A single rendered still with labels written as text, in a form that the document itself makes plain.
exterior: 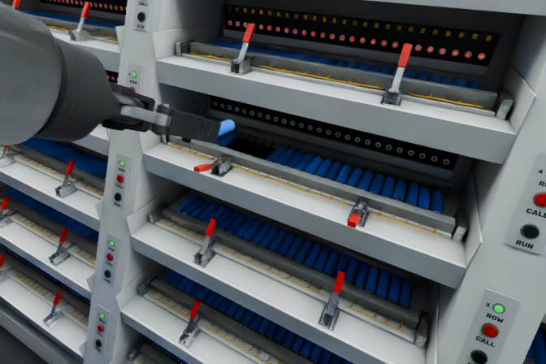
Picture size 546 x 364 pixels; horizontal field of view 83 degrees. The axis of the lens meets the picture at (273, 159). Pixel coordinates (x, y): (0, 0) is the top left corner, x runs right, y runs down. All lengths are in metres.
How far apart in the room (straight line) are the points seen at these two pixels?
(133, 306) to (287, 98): 0.60
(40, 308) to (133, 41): 0.82
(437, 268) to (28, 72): 0.51
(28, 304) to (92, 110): 1.00
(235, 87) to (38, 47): 0.38
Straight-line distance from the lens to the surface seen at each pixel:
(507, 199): 0.50
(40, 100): 0.24
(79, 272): 0.98
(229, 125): 0.48
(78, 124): 0.27
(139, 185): 0.72
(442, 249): 0.53
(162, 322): 0.82
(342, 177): 0.58
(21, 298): 1.25
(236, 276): 0.65
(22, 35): 0.24
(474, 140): 0.50
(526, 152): 0.50
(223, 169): 0.59
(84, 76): 0.26
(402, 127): 0.49
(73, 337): 1.09
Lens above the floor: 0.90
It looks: 11 degrees down
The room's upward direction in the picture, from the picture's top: 13 degrees clockwise
